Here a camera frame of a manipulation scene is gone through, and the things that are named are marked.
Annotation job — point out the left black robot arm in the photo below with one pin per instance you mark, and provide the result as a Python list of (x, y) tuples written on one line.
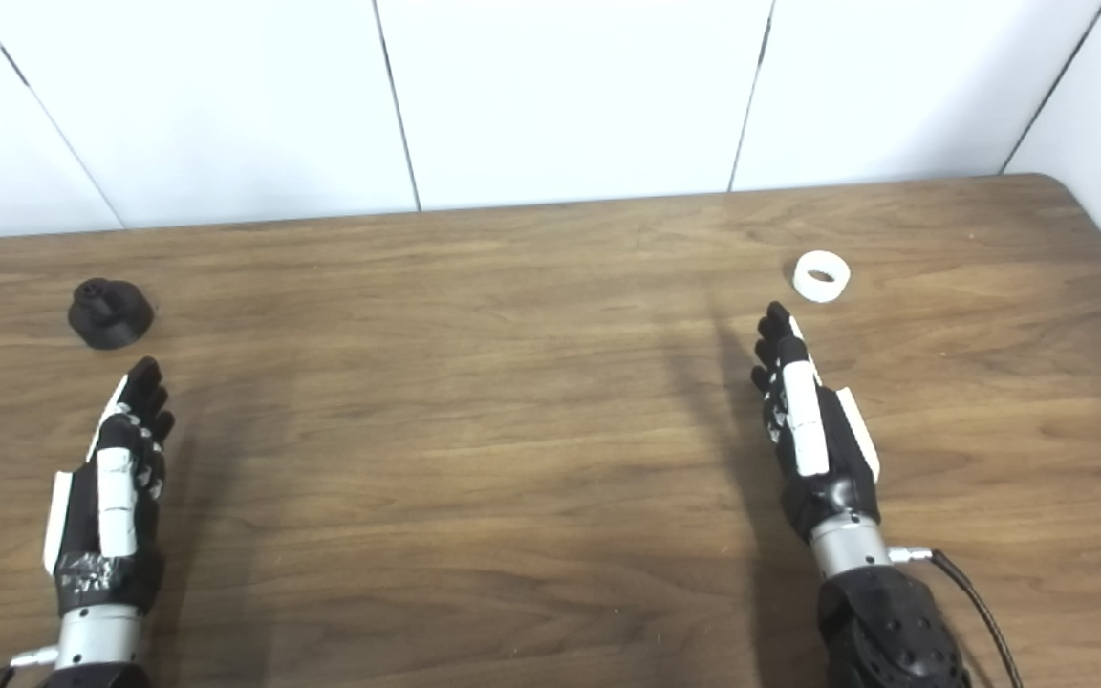
[(97, 677)]

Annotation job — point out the round black plastic part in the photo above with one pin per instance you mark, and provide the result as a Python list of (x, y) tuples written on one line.
[(111, 320)]

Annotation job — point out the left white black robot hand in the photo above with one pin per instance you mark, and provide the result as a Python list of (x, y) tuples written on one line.
[(116, 497)]

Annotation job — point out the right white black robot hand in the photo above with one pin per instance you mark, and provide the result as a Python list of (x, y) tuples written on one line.
[(806, 430)]

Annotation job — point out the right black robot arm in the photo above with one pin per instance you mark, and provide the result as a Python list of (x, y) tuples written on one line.
[(890, 631)]

